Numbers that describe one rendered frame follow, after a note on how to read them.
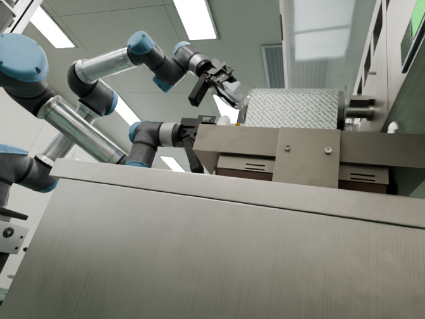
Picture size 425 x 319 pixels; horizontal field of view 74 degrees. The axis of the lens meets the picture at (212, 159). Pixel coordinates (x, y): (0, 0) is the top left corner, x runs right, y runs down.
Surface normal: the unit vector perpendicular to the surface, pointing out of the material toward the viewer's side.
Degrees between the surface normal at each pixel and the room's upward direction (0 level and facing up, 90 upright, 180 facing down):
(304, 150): 90
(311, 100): 90
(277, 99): 90
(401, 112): 180
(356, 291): 90
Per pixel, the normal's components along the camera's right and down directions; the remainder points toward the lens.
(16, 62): 0.57, -0.27
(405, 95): -0.22, 0.90
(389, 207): -0.26, -0.44
